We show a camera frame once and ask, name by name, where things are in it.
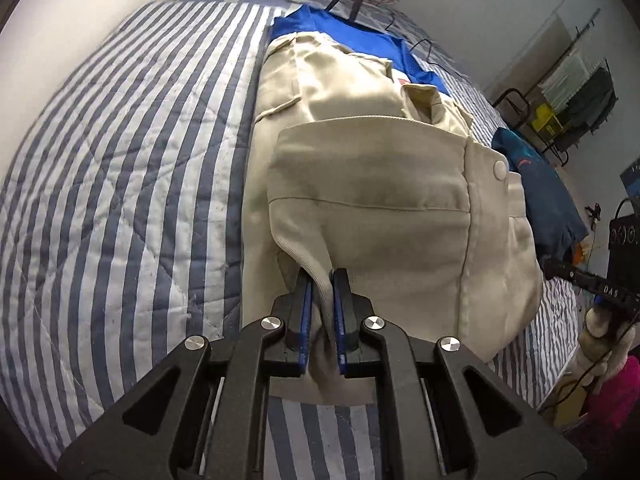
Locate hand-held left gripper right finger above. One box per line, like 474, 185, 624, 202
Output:
331, 267, 587, 480

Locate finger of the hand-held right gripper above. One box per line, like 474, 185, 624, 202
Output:
542, 257, 609, 294

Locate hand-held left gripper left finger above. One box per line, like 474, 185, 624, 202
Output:
57, 267, 315, 480

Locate beige cargo shorts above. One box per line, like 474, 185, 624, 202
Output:
240, 4, 546, 406

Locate clothes drying rack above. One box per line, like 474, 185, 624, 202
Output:
540, 10, 617, 167

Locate person's right hand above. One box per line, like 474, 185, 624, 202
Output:
575, 305, 638, 382

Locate dark screen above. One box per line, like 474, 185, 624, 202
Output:
619, 160, 640, 197

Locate dark blue garment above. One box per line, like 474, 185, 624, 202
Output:
492, 127, 589, 261

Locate person's pink clothing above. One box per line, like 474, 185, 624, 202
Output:
585, 355, 640, 441

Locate yellow box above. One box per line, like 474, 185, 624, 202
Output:
530, 104, 567, 137

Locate blue striped quilt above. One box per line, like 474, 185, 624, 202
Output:
0, 0, 596, 480

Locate white leaning board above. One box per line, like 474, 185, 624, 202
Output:
502, 10, 573, 92

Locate black chair frame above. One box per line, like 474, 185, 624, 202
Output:
492, 87, 532, 132

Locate black cable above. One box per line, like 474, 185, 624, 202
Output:
382, 2, 471, 81

